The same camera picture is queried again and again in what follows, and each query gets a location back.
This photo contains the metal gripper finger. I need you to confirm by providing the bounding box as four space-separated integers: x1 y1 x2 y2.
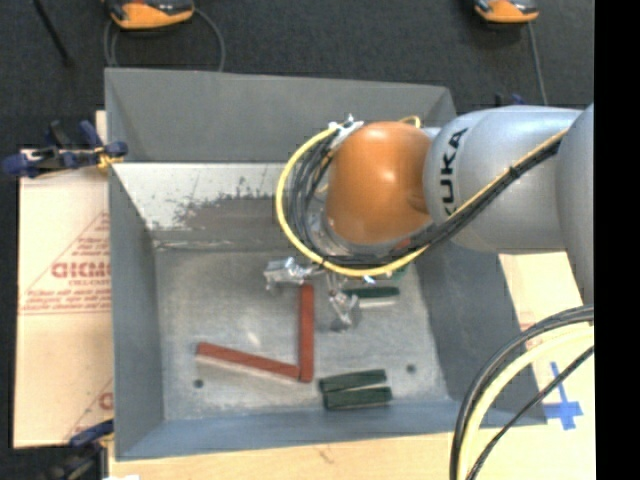
263 256 314 292
327 287 363 331

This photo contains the dark green flat block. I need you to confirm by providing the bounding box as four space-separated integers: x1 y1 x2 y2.
343 285 402 311
318 368 389 394
322 386 395 411

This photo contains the red-brown flat block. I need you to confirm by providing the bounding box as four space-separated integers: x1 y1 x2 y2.
194 341 303 385
298 283 317 384

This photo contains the grey metal bin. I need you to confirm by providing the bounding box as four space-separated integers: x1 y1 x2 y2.
103 67 547 460

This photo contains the brown cardboard board red print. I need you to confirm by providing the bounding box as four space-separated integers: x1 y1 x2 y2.
11 109 117 450

